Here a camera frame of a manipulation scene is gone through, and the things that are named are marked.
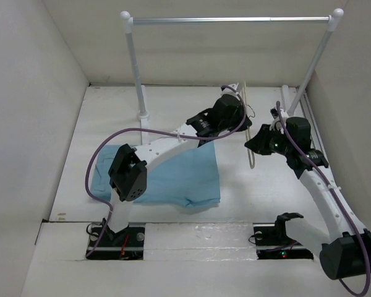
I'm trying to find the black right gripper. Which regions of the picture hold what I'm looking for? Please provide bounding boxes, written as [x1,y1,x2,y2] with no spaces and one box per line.
[244,123,293,157]

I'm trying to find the cream plastic hanger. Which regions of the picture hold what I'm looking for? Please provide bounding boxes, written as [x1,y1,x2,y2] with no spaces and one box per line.
[239,80,257,170]

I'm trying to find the light blue trousers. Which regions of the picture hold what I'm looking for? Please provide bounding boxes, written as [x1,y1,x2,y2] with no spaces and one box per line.
[89,142,221,209]

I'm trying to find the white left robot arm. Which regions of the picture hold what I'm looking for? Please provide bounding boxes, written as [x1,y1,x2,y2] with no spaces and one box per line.
[104,89,251,246]

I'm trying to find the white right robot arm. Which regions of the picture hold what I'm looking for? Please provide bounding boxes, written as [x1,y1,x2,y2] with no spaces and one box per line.
[245,117,371,280]

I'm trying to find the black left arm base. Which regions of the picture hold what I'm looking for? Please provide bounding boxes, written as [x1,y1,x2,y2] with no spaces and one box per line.
[85,219,145,260]

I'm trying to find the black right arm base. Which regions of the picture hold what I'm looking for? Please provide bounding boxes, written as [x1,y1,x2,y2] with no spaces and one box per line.
[248,212,313,260]

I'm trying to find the white foam block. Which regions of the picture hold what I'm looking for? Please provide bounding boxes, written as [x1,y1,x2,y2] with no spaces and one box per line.
[143,223,257,262]

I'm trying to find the white clothes rack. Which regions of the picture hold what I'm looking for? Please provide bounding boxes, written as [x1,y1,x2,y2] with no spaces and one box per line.
[119,8,344,121]

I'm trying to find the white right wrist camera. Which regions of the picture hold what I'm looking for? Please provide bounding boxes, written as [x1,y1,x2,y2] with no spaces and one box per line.
[270,107,289,131]

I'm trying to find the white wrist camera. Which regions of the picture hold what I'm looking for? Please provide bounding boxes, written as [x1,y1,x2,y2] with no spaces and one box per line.
[270,107,289,131]
[220,83,242,96]

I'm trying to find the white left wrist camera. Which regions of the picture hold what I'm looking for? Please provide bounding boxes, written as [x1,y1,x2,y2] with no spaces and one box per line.
[220,83,242,96]

